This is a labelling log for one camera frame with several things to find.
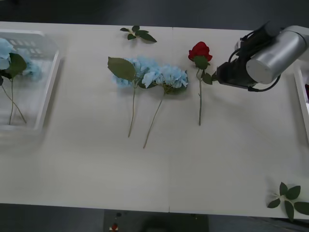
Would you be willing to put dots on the silver and black right arm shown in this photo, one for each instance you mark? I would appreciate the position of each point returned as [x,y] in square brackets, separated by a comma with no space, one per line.
[270,62]

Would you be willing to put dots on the red rose with green stem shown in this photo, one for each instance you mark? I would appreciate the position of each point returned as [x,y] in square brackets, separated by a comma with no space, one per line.
[200,52]

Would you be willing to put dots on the dark robot base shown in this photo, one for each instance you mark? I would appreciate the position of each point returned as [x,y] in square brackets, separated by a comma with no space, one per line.
[157,222]

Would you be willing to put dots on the shallow white box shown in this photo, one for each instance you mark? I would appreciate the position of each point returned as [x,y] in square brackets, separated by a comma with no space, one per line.
[46,79]
[300,91]

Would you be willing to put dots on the pale blue flower, large leaf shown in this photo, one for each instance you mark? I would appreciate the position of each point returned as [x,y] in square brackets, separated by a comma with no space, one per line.
[18,64]
[122,67]

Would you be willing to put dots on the loose green leaf twig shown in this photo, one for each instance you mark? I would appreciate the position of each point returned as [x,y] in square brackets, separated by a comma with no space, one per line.
[292,193]
[142,34]

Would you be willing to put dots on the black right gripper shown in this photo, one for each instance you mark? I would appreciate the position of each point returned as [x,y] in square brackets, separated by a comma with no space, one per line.
[231,73]

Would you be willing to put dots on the pale blue flower, green stem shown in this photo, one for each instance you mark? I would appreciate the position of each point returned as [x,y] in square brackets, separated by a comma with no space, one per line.
[169,75]
[3,50]

